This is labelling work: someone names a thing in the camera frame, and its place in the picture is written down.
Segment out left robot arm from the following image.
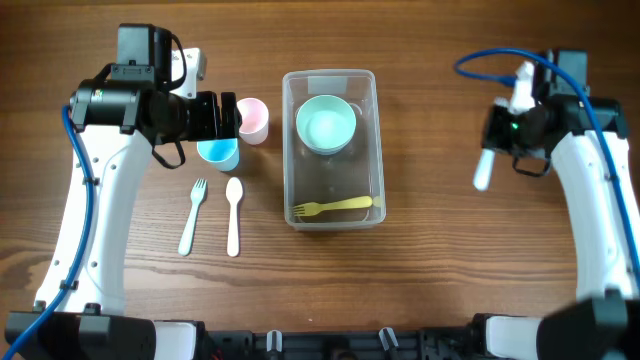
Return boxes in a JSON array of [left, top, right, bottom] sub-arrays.
[[5, 24, 242, 359]]

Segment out blue plastic cup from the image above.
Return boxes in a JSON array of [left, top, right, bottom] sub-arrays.
[[197, 138, 240, 172]]

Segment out yellow plastic fork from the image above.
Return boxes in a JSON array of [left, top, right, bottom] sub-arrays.
[[291, 196, 373, 217]]

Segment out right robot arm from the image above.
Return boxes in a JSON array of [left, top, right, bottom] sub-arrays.
[[466, 49, 639, 359]]

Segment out green plastic bowl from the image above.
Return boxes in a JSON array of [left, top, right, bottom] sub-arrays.
[[295, 95, 357, 148]]

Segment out light blue plastic fork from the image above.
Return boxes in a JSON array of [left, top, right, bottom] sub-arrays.
[[473, 149, 496, 192]]

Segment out pink plastic cup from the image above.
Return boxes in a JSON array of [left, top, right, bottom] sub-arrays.
[[237, 98, 269, 145]]

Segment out left blue cable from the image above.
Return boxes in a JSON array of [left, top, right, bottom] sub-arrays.
[[2, 104, 96, 360]]

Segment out blue plastic bowl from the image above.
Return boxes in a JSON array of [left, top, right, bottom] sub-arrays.
[[305, 145, 347, 156]]

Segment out clear plastic container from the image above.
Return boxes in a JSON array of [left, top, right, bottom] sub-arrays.
[[282, 69, 386, 231]]

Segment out mint green plastic fork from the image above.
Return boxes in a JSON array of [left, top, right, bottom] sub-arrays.
[[178, 178, 207, 256]]

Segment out cream plastic spoon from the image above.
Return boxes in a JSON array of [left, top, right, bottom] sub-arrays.
[[226, 177, 244, 257]]

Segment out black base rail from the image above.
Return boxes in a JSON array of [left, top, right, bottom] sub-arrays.
[[208, 327, 493, 360]]

